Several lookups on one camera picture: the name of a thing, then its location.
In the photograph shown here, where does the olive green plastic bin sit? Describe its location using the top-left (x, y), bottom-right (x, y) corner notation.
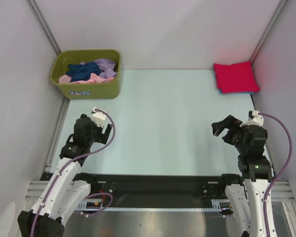
top-left (50, 49), bottom-right (121, 100)

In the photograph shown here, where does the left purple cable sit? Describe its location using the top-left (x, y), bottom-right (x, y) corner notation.
top-left (31, 111), bottom-right (116, 237)

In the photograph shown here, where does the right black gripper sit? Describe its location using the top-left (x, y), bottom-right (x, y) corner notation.
top-left (211, 115), bottom-right (248, 154)

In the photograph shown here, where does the white slotted cable duct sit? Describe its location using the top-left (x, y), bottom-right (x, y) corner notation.
top-left (77, 198), bottom-right (234, 212)

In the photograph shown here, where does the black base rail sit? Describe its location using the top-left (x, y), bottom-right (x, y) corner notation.
top-left (39, 172), bottom-right (245, 209)

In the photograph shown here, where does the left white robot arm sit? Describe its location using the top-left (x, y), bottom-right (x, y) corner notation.
top-left (17, 108), bottom-right (116, 237)

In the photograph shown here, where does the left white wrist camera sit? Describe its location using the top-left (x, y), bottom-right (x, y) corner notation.
top-left (91, 107), bottom-right (107, 128)

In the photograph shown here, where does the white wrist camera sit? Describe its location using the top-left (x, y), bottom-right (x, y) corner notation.
top-left (91, 107), bottom-right (107, 128)
top-left (240, 110), bottom-right (264, 127)

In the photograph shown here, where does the lilac t shirt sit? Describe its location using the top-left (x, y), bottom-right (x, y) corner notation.
top-left (93, 58), bottom-right (117, 79)

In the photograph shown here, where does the right aluminium frame post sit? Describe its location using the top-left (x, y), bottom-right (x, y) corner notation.
top-left (250, 0), bottom-right (288, 66)

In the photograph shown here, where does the aluminium frame post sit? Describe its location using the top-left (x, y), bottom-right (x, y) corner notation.
top-left (250, 0), bottom-right (288, 66)
top-left (25, 0), bottom-right (61, 55)

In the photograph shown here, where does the left aluminium frame post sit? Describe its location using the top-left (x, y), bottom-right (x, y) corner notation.
top-left (25, 0), bottom-right (61, 55)

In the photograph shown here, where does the dark blue t shirt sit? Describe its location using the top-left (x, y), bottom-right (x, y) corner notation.
top-left (66, 62), bottom-right (101, 82)

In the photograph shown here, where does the pink t shirt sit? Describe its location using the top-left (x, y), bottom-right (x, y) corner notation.
top-left (58, 73), bottom-right (115, 84)

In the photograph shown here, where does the folded red t shirt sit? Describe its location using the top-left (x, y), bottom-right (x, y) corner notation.
top-left (213, 61), bottom-right (260, 94)

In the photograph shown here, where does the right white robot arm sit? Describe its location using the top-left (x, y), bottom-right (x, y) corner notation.
top-left (212, 111), bottom-right (277, 237)

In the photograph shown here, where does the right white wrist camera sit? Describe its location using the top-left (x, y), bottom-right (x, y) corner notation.
top-left (240, 110), bottom-right (264, 127)

